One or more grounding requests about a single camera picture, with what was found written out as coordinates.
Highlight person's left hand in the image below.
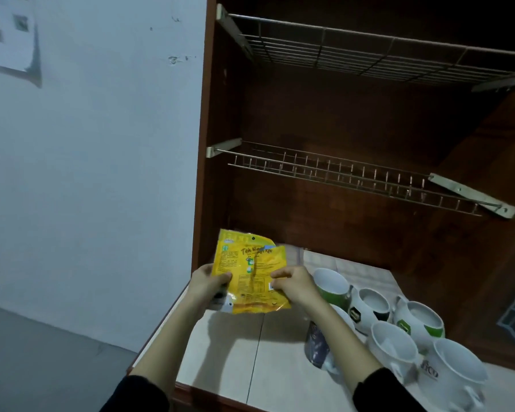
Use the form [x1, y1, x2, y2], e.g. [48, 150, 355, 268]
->
[188, 264, 233, 314]

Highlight person's right hand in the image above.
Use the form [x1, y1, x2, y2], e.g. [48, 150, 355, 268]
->
[270, 265, 327, 312]

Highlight white and black sachet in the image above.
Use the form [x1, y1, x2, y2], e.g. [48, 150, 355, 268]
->
[209, 291, 237, 314]

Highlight yellow drink mix packet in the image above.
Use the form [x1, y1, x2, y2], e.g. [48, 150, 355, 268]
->
[211, 229, 292, 315]

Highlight person's right forearm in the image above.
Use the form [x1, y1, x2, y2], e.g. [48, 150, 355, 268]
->
[300, 296, 427, 412]

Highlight person's left forearm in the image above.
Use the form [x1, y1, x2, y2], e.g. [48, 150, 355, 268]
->
[101, 296, 207, 412]

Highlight green mug with white inside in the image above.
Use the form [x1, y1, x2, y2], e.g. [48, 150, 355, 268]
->
[312, 268, 352, 309]

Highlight plain white mug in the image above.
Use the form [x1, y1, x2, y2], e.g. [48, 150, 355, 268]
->
[330, 303, 358, 335]

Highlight dark blue foil packet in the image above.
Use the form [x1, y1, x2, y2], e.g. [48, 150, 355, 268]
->
[304, 321, 342, 376]

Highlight black and white patterned mug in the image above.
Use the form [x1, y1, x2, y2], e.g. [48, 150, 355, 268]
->
[349, 287, 392, 336]

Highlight brown wooden cabinet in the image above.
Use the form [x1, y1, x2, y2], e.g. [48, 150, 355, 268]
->
[126, 0, 515, 412]

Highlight metal dish drying rack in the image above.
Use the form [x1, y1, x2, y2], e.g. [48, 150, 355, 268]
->
[206, 138, 515, 219]

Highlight white mug with small label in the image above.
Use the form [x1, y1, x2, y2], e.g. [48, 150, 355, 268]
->
[366, 321, 420, 386]

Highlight white mug with green band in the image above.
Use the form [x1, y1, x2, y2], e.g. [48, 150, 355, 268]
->
[393, 296, 446, 354]

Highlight white mug with brown print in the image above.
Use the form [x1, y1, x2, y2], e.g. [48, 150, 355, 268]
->
[417, 337, 490, 412]

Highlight white paper sheet with squares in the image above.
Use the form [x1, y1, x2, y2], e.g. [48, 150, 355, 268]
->
[0, 0, 37, 73]

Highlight metal wire shelf rack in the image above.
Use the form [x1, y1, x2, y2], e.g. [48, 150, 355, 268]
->
[216, 3, 515, 93]

